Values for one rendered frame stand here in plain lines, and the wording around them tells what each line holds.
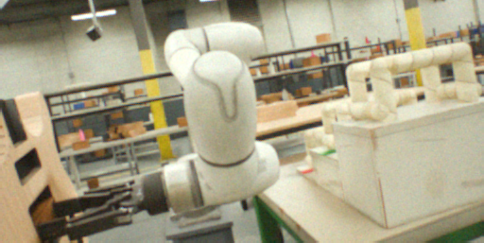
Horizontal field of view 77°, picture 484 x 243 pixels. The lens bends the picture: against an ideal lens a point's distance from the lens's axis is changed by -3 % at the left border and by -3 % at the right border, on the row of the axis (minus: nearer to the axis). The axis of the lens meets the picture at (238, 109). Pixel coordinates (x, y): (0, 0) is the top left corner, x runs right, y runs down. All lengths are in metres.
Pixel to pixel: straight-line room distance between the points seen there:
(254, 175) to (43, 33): 12.23
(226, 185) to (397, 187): 0.28
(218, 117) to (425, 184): 0.37
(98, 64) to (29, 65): 2.24
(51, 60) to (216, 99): 12.02
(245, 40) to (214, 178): 0.59
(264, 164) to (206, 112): 0.17
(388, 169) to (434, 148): 0.09
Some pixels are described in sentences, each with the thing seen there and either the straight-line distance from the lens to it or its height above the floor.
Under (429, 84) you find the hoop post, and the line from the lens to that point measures 0.74.
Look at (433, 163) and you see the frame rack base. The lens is 0.62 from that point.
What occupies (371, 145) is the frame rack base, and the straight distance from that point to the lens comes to 0.55.
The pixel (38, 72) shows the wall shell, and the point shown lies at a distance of 12.50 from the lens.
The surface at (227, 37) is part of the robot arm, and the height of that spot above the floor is 1.38.
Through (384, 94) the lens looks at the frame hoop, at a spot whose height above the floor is 1.15.
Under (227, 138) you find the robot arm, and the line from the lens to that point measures 0.47.
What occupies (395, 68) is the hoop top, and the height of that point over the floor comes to 1.19.
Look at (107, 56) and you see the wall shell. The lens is 11.97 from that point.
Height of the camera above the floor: 1.20
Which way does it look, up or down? 3 degrees down
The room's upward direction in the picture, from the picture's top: 11 degrees counter-clockwise
